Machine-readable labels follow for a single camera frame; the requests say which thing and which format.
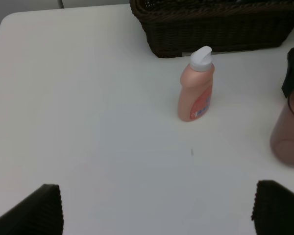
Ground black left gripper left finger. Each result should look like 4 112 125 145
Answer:
0 184 64 235

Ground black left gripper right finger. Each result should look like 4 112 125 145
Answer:
251 180 294 235

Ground translucent purple plastic cup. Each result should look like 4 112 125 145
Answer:
270 91 294 166

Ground pink bottle white cap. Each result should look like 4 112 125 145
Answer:
178 46 215 122

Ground dark brown wicker basket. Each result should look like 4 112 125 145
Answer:
130 0 294 58

